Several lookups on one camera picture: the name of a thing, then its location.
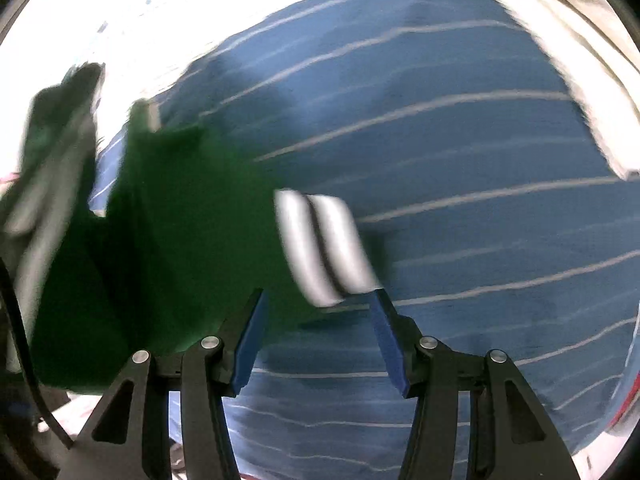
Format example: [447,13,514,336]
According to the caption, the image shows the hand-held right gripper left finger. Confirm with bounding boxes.
[57,288,269,480]

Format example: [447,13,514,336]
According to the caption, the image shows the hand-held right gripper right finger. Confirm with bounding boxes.
[369,289,581,480]

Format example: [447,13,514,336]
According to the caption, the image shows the green varsity jacket cream sleeves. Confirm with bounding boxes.
[0,62,388,393]

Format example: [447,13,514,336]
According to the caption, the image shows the plaid quilt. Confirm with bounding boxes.
[0,0,451,186]

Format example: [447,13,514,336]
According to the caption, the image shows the black jacket white fleece lining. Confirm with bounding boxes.
[457,0,640,181]

